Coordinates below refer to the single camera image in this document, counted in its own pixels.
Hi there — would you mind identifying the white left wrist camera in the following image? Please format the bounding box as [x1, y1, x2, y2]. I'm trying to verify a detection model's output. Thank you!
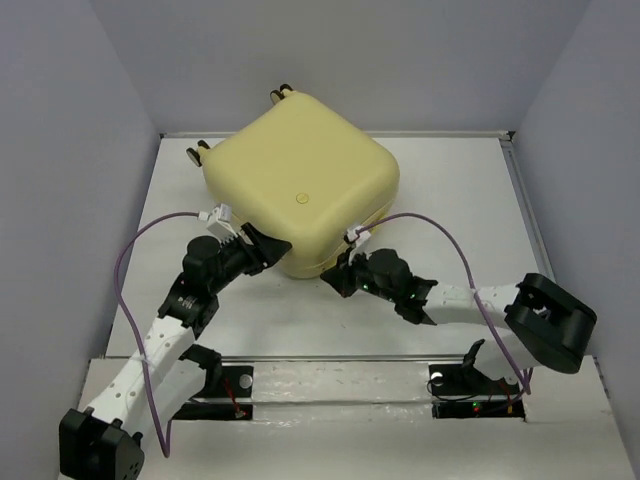
[197, 203, 237, 244]

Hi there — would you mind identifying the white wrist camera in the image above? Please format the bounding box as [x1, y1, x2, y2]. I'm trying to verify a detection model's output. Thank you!
[344, 225, 371, 264]
[197, 203, 237, 244]

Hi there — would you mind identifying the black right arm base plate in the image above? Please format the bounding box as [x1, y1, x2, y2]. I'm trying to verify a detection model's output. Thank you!
[426, 364, 526, 420]

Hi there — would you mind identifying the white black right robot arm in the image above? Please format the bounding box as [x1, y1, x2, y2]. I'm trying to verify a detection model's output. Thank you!
[320, 249, 597, 392]

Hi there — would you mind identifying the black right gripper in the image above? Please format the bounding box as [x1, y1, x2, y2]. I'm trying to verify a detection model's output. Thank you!
[320, 246, 399, 303]

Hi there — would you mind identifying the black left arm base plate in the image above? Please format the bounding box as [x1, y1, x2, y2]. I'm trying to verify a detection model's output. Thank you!
[173, 364, 254, 421]

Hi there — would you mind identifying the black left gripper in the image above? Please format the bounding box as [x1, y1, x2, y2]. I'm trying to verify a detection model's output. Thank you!
[210, 222, 291, 292]

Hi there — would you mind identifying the pale yellow hard-shell suitcase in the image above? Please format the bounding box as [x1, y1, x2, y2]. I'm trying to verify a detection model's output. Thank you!
[186, 84, 400, 279]

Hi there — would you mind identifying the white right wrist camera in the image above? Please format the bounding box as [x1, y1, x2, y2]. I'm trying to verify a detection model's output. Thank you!
[344, 225, 371, 264]

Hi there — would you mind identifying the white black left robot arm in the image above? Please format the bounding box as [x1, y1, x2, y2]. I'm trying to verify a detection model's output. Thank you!
[58, 223, 292, 479]

